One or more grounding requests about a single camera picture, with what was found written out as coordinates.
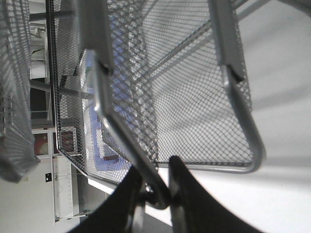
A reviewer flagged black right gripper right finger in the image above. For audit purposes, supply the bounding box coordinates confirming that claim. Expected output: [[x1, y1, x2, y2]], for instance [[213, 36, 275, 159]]
[[169, 156, 260, 233]]

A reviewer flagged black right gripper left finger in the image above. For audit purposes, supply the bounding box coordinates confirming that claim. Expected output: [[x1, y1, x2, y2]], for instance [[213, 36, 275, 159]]
[[70, 166, 146, 233]]

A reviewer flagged silver mesh tray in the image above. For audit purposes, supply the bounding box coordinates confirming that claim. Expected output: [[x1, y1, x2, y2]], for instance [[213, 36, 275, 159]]
[[0, 0, 40, 183], [46, 0, 265, 209]]

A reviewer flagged blue plastic tray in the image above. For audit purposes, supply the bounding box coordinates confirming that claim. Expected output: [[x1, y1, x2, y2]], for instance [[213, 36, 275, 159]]
[[82, 36, 137, 180]]

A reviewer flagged silver mesh top tray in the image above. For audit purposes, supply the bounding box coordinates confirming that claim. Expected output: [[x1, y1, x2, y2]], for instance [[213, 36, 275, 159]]
[[0, 0, 40, 183]]

